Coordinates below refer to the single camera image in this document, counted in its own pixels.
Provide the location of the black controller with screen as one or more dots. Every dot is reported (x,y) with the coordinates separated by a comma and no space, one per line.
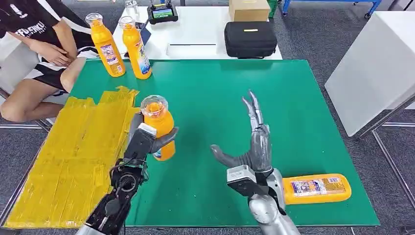
(162,13)

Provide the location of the black carrying case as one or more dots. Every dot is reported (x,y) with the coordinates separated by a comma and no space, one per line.
(250,39)

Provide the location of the orange drink bottle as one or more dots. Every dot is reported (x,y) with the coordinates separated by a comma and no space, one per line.
(107,48)
(160,123)
(317,188)
(137,52)

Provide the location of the yellow sheet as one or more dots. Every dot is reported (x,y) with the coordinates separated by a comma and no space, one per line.
(71,162)

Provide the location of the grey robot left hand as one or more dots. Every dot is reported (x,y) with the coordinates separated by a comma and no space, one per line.
(163,140)

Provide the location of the person's right hand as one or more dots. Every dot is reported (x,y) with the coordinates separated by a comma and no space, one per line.
(52,53)

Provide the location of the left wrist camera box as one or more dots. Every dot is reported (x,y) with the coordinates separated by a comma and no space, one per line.
(139,142)

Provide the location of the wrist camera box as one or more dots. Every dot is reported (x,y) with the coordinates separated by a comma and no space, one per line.
(243,181)
(139,142)

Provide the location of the blue metal frame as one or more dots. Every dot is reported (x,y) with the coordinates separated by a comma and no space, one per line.
(327,2)

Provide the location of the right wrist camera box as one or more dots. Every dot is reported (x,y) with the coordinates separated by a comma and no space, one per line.
(243,181)

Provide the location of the clear drinking glass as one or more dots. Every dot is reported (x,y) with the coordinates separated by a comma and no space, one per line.
(131,7)

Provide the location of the green crate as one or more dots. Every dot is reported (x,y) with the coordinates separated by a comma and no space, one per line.
(273,8)

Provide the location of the blue folder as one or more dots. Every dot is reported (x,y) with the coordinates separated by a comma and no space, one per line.
(146,35)

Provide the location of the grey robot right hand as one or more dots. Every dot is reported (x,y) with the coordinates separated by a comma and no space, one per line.
(261,149)

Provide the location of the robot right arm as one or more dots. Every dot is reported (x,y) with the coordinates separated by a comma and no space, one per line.
(270,211)

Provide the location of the green mat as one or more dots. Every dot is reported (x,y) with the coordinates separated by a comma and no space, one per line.
(210,103)

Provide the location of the cardboard box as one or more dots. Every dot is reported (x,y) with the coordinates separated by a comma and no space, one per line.
(249,10)

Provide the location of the person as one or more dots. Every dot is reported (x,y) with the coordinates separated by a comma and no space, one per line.
(35,26)

